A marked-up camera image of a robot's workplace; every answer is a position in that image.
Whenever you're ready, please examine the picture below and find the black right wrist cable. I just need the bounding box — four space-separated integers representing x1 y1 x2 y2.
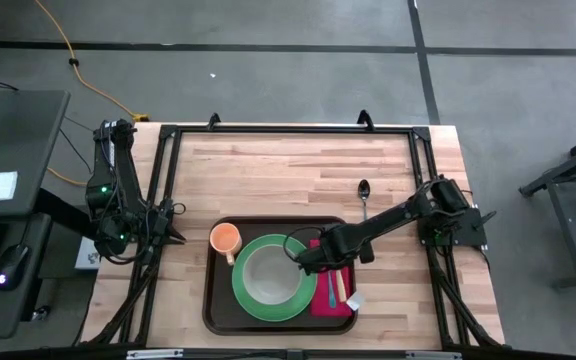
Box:
282 226 322 260

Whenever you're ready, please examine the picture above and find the red cloth napkin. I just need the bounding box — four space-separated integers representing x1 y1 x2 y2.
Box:
309 238 368 318

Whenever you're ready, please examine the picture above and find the green round plate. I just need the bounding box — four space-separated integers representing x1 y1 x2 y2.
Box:
231 233 319 323

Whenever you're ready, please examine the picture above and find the teal handled metal spoon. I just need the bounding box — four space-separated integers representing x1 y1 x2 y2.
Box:
356 178 372 221

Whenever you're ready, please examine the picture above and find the orange power cable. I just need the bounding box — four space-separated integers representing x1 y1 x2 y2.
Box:
32 0 152 187

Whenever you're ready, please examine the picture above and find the teal handled metal fork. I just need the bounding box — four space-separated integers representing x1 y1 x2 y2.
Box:
326 269 338 310

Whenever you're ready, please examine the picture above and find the cream handled table knife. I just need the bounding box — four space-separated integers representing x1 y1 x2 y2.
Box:
335 268 348 304

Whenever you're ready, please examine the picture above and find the black computer mouse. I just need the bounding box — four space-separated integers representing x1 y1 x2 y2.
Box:
0 243 32 293

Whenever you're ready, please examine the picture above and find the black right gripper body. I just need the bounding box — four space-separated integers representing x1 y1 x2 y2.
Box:
295 223 375 276

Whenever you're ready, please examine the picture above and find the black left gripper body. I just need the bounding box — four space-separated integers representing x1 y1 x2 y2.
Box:
145 197 174 265

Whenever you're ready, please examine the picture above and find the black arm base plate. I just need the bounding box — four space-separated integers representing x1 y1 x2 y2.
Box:
415 205 498 248

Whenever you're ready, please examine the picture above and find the black metal rig frame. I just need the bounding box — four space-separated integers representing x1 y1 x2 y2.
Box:
80 109 510 350

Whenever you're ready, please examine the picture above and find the dark grey desk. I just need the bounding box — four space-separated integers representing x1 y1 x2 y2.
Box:
0 88 72 342

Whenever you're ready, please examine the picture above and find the white printed box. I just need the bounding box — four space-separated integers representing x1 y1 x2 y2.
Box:
75 235 103 271

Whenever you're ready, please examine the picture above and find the grey round bowl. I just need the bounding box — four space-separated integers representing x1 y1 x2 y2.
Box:
242 244 305 307

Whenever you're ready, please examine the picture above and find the black front crossbar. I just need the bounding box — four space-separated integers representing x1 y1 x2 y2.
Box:
0 343 576 360

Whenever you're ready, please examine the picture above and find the dark brown plastic tray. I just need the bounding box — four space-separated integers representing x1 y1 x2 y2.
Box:
201 215 359 337

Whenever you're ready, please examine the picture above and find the black metal side stand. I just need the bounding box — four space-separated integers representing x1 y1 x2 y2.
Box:
517 124 576 291

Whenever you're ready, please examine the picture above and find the orange ceramic mug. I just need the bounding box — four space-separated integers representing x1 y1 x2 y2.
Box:
208 222 244 268

